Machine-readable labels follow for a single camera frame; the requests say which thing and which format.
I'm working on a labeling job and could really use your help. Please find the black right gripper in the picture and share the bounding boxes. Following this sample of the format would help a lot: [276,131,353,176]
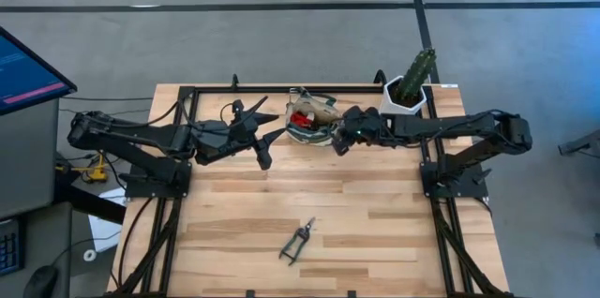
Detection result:
[333,105,390,145]

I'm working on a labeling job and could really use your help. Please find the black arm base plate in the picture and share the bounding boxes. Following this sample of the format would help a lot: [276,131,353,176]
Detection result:
[124,160,193,199]
[421,161,489,200]

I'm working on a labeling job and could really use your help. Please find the black table frame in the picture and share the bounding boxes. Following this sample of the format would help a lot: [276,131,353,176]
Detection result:
[105,72,515,298]

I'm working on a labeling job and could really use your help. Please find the black keyboard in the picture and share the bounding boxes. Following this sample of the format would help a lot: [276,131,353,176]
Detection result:
[0,216,25,276]

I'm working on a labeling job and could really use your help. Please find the white paper sheet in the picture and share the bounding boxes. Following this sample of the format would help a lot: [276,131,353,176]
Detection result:
[86,185,127,254]

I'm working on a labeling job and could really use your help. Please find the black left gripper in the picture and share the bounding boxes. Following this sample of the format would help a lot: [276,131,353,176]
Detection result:
[195,99,287,171]

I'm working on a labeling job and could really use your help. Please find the yellow clamp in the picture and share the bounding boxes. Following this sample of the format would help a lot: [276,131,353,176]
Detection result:
[82,146,110,184]

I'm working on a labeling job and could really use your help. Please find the black pruning shears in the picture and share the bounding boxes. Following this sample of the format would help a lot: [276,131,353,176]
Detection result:
[278,216,317,267]

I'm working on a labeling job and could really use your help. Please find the beige green canvas garden bag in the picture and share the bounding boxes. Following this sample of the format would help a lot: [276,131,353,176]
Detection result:
[284,86,344,147]

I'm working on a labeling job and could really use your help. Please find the green cactus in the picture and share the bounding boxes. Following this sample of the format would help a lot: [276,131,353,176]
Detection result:
[396,46,438,103]

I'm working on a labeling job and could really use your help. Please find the red black gardening glove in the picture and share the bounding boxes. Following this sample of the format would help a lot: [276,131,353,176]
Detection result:
[289,111,314,130]

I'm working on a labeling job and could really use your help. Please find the dark chair base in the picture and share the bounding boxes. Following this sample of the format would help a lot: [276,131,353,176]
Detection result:
[556,127,600,158]

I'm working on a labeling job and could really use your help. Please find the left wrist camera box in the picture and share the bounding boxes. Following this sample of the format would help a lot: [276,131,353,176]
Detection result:
[200,119,232,142]

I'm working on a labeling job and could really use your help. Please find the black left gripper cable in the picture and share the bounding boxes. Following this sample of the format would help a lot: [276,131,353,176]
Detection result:
[219,96,269,126]

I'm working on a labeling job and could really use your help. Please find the computer monitor blue screen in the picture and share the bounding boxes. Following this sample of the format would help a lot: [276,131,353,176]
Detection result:
[0,25,79,117]

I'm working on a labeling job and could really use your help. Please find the black computer mouse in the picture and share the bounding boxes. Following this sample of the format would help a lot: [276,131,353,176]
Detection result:
[22,264,59,298]

